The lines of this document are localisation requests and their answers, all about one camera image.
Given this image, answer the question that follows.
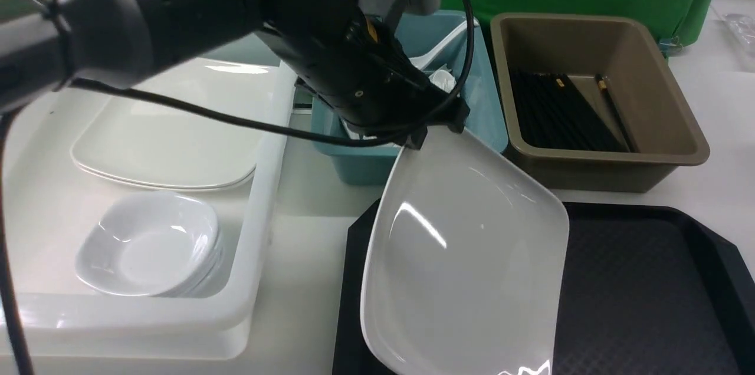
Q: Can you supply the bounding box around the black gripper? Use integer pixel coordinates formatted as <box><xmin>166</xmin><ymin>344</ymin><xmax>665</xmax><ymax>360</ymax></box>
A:
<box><xmin>260</xmin><ymin>4</ymin><xmax>470</xmax><ymax>151</ymax></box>

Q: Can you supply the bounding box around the large white rice plate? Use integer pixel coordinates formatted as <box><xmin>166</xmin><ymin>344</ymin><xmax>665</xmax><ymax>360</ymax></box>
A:
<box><xmin>360</xmin><ymin>127</ymin><xmax>569</xmax><ymax>374</ymax></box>

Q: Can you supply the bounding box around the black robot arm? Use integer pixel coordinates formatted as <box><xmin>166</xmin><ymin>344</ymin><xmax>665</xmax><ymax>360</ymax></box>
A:
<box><xmin>2</xmin><ymin>0</ymin><xmax>474</xmax><ymax>150</ymax></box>

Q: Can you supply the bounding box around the lower white square plate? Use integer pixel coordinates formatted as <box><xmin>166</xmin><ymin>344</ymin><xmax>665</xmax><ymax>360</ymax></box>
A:
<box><xmin>71</xmin><ymin>157</ymin><xmax>257</xmax><ymax>192</ymax></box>

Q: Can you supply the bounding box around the white square plate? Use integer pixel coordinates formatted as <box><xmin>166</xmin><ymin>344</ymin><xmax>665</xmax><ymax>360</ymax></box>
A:
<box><xmin>70</xmin><ymin>58</ymin><xmax>277</xmax><ymax>187</ymax></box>
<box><xmin>71</xmin><ymin>157</ymin><xmax>257</xmax><ymax>192</ymax></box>

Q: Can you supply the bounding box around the top white square plate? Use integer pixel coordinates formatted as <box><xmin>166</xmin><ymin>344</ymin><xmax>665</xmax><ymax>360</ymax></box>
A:
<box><xmin>70</xmin><ymin>58</ymin><xmax>277</xmax><ymax>187</ymax></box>

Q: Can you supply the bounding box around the white spoon leaning in bin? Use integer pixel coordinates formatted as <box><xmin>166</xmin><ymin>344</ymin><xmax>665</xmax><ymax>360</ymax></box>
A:
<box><xmin>409</xmin><ymin>21</ymin><xmax>468</xmax><ymax>70</ymax></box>

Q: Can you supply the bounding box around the teal plastic bin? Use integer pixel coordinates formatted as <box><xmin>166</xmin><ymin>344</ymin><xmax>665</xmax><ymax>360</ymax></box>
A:
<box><xmin>311</xmin><ymin>10</ymin><xmax>508</xmax><ymax>186</ymax></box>

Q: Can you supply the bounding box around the black chopsticks pile in bin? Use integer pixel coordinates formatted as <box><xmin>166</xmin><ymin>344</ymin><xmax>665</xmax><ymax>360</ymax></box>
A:
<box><xmin>509</xmin><ymin>70</ymin><xmax>637</xmax><ymax>153</ymax></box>

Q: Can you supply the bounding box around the brown plastic bin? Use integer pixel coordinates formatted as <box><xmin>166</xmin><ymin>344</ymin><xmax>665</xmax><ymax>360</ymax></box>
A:
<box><xmin>490</xmin><ymin>13</ymin><xmax>710</xmax><ymax>193</ymax></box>

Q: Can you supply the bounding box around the lower white bowl in tub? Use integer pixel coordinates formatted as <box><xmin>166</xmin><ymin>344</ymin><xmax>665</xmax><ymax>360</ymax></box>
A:
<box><xmin>83</xmin><ymin>233</ymin><xmax>226</xmax><ymax>298</ymax></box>

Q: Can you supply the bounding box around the white bowl in tub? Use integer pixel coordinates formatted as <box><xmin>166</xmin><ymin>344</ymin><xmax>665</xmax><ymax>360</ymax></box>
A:
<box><xmin>83</xmin><ymin>233</ymin><xmax>226</xmax><ymax>298</ymax></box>
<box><xmin>74</xmin><ymin>190</ymin><xmax>224</xmax><ymax>297</ymax></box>

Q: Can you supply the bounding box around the black serving tray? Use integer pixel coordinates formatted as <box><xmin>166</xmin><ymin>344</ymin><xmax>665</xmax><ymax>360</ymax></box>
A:
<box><xmin>332</xmin><ymin>203</ymin><xmax>753</xmax><ymax>374</ymax></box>

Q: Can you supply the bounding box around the top white bowl in tub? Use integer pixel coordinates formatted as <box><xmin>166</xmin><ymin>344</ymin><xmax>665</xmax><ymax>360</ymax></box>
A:
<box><xmin>74</xmin><ymin>190</ymin><xmax>224</xmax><ymax>297</ymax></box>

